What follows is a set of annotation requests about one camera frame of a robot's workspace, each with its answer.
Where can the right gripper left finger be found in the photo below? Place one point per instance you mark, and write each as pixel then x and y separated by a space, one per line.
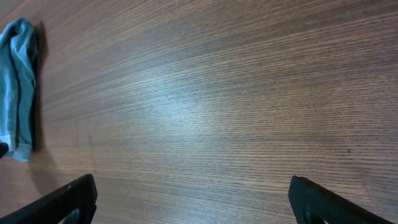
pixel 75 202

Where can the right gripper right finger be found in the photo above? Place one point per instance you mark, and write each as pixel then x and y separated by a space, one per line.
pixel 311 204

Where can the light blue denim shorts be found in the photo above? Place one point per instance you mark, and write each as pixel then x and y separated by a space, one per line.
pixel 19 51

